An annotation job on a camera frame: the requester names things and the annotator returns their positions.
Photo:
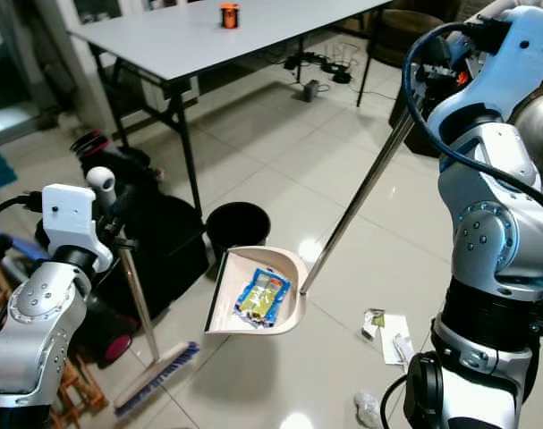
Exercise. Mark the blue yellow snack packet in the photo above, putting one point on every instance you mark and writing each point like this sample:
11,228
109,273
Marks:
262,297

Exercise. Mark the small orange can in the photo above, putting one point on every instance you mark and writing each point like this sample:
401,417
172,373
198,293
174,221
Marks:
229,15

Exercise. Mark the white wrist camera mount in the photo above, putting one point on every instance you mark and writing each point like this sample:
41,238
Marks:
72,223
513,63

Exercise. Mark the white paper scrap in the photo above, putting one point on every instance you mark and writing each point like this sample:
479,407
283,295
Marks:
392,335

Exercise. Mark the large black box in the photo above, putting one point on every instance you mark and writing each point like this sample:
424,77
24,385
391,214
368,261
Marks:
412,125

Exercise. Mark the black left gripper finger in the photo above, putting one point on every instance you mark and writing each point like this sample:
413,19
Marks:
123,202

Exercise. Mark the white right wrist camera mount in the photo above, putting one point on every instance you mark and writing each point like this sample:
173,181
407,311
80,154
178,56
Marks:
513,63

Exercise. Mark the white folding table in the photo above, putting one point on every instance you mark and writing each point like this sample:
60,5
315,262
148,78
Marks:
217,40

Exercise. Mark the crumpled clear plastic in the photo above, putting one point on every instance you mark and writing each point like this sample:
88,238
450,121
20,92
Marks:
368,409

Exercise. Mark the dark wicker basket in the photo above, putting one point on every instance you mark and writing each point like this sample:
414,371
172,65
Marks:
401,40

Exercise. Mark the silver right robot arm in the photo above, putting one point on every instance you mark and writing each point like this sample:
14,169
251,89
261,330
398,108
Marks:
495,232

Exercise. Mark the black waste bin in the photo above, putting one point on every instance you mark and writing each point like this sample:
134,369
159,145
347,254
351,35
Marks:
237,228

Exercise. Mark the black vacuum cleaner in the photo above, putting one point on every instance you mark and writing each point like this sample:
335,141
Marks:
173,241

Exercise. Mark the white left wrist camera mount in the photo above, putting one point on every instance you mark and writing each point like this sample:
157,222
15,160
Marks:
72,223

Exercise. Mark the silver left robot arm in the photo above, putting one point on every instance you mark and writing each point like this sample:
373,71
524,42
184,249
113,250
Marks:
38,340

